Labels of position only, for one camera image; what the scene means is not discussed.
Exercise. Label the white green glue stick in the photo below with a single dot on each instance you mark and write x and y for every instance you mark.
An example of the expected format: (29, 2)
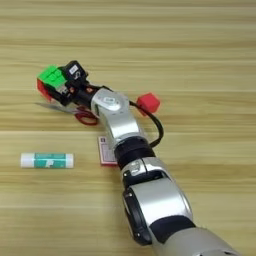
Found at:
(46, 160)

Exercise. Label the red cube block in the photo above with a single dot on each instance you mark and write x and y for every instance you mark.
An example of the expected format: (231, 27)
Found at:
(148, 102)

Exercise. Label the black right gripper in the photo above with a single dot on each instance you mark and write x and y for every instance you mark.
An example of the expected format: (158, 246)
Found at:
(82, 94)

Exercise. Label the black box with white label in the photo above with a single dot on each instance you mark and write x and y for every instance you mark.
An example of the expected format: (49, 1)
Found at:
(74, 71)

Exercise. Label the green red Rubik's cube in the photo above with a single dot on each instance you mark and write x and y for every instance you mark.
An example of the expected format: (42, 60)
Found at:
(50, 77)

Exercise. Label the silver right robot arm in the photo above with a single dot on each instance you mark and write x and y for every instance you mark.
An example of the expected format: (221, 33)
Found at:
(150, 193)

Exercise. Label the red white card box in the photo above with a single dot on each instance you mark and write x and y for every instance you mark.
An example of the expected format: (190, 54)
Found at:
(106, 153)

